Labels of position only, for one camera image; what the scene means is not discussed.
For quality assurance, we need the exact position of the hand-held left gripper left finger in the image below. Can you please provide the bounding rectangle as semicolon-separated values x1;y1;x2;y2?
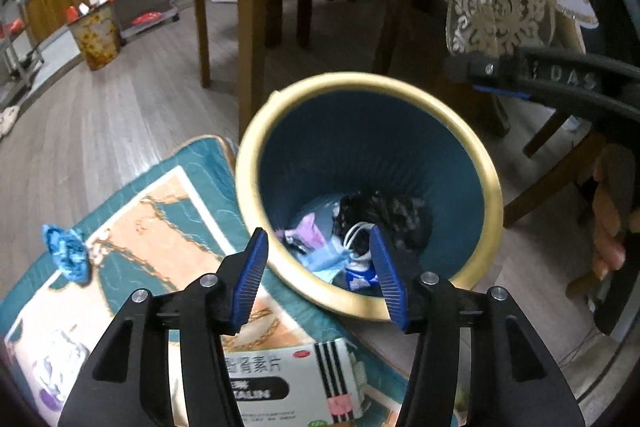
57;227;271;427

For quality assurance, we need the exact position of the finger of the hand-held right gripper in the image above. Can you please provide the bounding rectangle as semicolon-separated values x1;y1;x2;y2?
444;51;533;101

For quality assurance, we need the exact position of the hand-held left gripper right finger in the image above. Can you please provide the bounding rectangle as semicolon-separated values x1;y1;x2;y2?
369;224;586;427

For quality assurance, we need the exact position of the blue bin with yellow rim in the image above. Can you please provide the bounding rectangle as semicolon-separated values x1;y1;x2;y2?
235;73;505;322

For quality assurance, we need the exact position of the trash inside bin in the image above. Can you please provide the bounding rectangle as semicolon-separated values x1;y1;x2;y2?
334;191;434;254

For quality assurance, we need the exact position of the person's right hand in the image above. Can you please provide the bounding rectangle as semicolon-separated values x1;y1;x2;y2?
591;184;627;280

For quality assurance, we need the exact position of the blue and white packet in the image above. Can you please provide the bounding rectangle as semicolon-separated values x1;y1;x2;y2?
344;263;380;292

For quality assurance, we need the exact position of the pink wrapper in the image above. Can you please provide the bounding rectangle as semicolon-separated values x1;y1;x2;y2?
284;213;327;254

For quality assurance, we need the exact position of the white medicine box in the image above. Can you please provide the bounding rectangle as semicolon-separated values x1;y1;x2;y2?
167;337;368;427

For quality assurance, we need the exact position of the wooden chair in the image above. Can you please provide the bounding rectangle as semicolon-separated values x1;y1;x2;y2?
492;97;608;229
179;0;441;138

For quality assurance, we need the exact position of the teal and cream printed mat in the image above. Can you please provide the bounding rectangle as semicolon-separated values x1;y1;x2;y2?
0;134;461;427

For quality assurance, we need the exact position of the crumpled blue glove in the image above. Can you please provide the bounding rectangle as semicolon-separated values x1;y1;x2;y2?
41;223;92;284

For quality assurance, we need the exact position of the floral patterned bin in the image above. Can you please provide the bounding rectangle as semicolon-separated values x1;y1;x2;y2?
65;2;122;72

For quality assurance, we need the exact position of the white slipper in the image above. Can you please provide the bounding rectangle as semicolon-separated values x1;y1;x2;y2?
0;104;22;140

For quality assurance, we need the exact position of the wooden cabinet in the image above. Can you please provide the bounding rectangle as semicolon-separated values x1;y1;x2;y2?
22;0;92;44

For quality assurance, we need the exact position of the white cable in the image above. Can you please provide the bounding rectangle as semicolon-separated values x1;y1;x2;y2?
344;222;375;259

